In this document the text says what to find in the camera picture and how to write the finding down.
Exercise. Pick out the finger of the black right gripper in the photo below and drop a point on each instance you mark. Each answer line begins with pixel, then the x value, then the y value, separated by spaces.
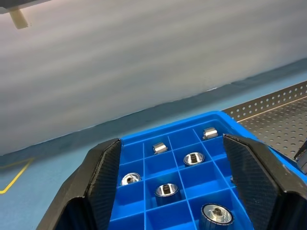
pixel 302 163

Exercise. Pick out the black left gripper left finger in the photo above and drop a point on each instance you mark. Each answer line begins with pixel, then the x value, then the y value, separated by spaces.
pixel 96 179

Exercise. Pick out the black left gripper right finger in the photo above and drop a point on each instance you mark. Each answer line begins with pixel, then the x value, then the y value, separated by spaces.
pixel 259 182

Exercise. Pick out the perforated steel tray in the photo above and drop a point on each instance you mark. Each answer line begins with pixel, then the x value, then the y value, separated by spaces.
pixel 275 124

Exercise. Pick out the blue compartment plastic tray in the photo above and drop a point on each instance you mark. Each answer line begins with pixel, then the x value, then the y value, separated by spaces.
pixel 163 167

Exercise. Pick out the upright metal roller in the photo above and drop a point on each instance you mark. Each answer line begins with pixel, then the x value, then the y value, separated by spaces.
pixel 193 158
pixel 217 214
pixel 131 178
pixel 167 191

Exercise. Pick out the small metal roller lying sideways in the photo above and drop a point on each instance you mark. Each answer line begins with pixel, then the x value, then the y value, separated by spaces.
pixel 159 148
pixel 209 133

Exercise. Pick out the beige block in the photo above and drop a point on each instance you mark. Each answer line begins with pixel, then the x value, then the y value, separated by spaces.
pixel 18 19

